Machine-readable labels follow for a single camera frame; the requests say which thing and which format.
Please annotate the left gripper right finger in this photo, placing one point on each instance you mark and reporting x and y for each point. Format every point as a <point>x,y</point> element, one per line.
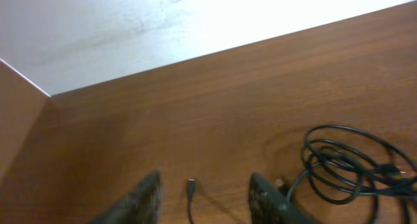
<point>268,205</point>

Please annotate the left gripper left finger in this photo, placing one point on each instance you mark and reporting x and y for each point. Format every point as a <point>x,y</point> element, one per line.
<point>141,205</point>

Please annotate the wooden side panel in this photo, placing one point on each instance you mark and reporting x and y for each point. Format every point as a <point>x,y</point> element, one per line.
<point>21,104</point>

